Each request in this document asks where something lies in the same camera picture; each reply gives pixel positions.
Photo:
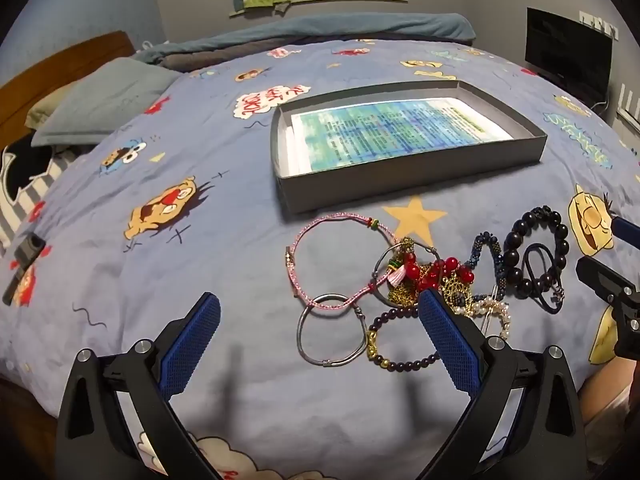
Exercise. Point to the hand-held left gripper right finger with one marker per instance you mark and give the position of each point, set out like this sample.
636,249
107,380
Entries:
450,347

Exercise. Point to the blue-green printed paper sheet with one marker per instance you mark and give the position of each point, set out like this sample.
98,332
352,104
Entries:
390,130

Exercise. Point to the white plastic bag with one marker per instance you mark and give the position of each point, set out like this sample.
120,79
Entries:
152,46

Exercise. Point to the grey blanket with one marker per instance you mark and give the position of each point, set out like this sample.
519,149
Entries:
210,57

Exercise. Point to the striped black and white cushion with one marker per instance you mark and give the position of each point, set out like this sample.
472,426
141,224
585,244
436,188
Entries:
20,170

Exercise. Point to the person's leg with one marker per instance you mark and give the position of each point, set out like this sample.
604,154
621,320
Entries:
602,385

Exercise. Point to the blue-grey pillow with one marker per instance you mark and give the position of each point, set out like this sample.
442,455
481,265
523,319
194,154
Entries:
110,95

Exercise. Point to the white wall hook rack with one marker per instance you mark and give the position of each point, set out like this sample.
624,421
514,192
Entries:
600,22

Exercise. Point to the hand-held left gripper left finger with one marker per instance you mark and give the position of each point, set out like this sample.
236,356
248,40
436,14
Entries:
192,347

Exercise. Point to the grey shallow cardboard box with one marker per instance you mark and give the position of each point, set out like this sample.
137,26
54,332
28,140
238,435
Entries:
400,180

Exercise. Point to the wooden window shelf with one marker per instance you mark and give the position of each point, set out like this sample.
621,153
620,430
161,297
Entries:
325,1

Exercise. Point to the olive pillow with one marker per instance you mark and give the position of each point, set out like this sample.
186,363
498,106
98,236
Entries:
45,107

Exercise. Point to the black phone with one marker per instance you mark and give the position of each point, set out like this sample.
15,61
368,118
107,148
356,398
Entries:
25,260

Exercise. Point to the black television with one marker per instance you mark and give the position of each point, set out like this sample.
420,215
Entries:
565,50

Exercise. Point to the thin silver bangle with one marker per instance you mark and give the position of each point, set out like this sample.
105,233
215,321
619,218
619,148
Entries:
425,246

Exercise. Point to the blue folded blanket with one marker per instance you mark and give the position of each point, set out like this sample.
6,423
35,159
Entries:
350,25

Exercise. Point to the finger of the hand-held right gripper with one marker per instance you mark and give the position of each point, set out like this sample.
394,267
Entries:
605,277
627,232

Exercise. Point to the blue cartoon printed duvet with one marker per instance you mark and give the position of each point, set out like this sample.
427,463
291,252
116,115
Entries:
225,240

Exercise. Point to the wooden headboard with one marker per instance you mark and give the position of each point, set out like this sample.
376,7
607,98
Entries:
50,65

